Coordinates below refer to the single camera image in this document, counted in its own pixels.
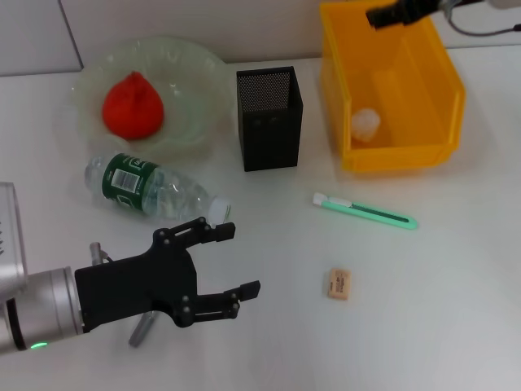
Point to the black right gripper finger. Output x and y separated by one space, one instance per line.
384 16

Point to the green utility knife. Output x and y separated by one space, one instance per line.
358 207

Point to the yellow plastic bin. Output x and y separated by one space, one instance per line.
407 156

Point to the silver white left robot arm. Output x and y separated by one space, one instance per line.
45 303

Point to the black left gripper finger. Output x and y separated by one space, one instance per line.
224 232
248 290

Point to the beige eraser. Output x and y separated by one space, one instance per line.
338 284

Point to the grey pen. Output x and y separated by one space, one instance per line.
140 330

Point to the red-orange toy orange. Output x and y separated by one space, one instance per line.
132 110

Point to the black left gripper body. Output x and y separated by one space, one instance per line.
134 287

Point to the black mesh pen holder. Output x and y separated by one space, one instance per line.
272 138

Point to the clear green-label water bottle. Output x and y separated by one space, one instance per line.
163 189

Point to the white paper ball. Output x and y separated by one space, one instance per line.
365 124

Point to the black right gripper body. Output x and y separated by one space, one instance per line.
427 6

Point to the pale green glass fruit plate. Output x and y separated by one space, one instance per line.
187 102

